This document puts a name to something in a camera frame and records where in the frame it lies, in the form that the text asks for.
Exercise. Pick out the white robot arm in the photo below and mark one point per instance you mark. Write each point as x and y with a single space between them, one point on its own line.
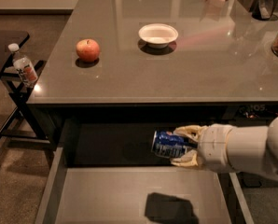
254 150

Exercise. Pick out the dark lower drawer cabinet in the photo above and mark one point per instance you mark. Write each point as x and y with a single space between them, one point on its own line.
248 115

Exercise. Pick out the white bowl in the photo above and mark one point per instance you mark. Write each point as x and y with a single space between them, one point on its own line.
158 35

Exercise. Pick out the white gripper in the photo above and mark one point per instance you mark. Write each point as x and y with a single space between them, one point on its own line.
215 147

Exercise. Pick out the blue pepsi can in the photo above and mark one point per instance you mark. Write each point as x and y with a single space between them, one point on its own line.
168 145

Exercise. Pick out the open grey top drawer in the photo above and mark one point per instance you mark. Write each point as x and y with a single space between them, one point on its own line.
106 173

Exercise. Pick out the dark glass jar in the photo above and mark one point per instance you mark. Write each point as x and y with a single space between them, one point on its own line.
263 9

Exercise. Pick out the red apple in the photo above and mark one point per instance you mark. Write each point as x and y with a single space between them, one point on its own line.
88 50

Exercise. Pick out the clear plastic water bottle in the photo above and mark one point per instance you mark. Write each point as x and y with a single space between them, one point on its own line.
23 66

